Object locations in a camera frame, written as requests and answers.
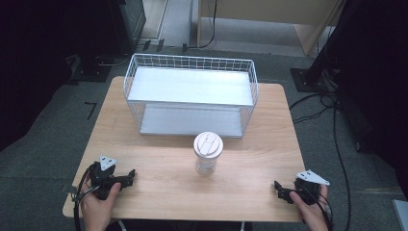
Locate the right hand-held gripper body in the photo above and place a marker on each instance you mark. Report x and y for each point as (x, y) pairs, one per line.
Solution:
(308, 189)

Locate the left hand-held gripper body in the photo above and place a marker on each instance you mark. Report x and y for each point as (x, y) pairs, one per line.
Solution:
(103, 179)

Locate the person's right hand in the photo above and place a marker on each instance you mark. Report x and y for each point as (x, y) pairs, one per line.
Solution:
(309, 215)

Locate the person's left hand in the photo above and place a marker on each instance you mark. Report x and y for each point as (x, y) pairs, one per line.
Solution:
(97, 208)

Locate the clear bottle with white lid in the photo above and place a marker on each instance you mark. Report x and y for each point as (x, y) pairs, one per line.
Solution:
(208, 150)

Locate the white box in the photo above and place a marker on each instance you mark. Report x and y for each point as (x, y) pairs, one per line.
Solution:
(401, 215)

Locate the dark curtain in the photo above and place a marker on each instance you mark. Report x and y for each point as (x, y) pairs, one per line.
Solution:
(38, 57)
(378, 80)

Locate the dark cabinet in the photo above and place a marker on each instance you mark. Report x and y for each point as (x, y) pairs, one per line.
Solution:
(128, 22)

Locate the black stand pole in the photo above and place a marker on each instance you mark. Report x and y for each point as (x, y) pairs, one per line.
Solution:
(330, 35)

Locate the beige wooden cabinet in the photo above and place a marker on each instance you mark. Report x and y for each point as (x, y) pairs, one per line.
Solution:
(266, 12)

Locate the black stand base plate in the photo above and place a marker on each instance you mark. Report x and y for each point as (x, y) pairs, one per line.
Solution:
(91, 69)
(312, 80)

